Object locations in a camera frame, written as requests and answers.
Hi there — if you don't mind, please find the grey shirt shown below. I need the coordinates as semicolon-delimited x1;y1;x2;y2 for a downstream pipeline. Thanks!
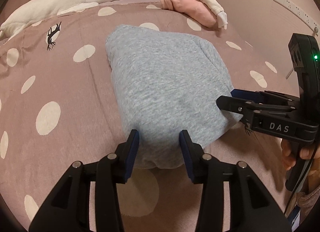
104;24;244;170

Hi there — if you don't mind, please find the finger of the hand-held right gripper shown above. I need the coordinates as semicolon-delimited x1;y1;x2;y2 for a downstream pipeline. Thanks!
216;95;296;123
230;89;300;108

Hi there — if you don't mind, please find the black cable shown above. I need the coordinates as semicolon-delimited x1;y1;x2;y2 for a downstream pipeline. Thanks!
284;144;316;214

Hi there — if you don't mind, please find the folded pink cloth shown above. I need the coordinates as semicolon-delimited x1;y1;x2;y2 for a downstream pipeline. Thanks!
160;0;217;28

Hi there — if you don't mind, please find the person's right hand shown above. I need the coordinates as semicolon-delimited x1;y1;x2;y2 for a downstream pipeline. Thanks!
280;139;320;190

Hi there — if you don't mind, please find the white goose plush toy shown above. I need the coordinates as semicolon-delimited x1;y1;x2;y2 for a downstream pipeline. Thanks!
0;0;132;40

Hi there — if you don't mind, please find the white power strip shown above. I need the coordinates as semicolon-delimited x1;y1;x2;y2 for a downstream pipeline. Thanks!
274;0;320;33

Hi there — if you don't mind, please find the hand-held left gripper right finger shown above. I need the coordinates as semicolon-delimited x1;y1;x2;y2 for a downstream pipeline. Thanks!
179;130;292;232

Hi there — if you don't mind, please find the pink polka dot bedsheet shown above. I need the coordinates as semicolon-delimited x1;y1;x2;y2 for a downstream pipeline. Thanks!
0;0;300;232

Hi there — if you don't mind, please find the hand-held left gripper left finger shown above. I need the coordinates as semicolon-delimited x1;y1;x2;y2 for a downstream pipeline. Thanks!
29;129;140;232

